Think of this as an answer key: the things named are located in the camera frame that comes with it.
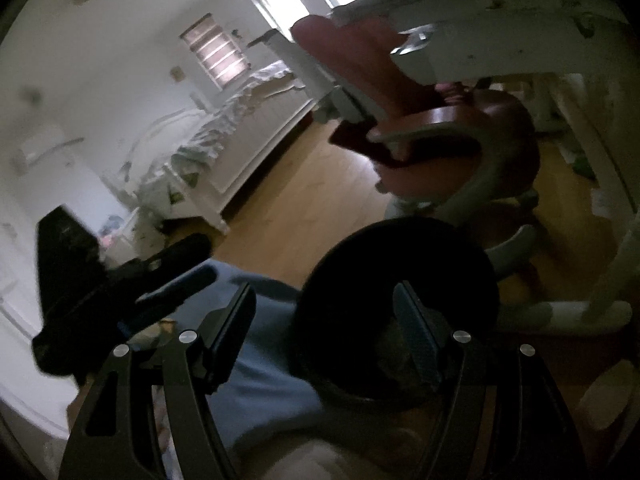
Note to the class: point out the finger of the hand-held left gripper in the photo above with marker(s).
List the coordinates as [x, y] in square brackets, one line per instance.
[185, 250]
[192, 282]

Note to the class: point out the white bed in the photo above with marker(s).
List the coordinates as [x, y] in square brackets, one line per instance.
[260, 125]

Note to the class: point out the black round bin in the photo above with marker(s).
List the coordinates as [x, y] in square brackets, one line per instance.
[340, 300]

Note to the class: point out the plush toys on nightstand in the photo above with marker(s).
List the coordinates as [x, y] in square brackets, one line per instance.
[111, 230]

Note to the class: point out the blue table cloth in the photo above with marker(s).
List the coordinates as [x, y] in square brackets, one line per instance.
[265, 390]

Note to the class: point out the white nightstand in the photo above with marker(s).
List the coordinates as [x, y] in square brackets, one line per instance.
[134, 234]

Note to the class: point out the crumpled light quilt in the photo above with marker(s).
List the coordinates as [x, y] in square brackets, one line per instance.
[215, 130]

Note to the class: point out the white wardrobe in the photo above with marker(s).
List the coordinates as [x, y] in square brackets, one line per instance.
[20, 360]

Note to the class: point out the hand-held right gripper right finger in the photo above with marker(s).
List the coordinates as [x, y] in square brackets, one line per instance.
[417, 330]

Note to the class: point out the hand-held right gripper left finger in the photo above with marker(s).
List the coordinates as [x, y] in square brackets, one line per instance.
[232, 330]

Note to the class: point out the small wall picture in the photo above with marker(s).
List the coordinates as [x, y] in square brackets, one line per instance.
[177, 73]

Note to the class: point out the window with striped blind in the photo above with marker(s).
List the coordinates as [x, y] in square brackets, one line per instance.
[215, 52]

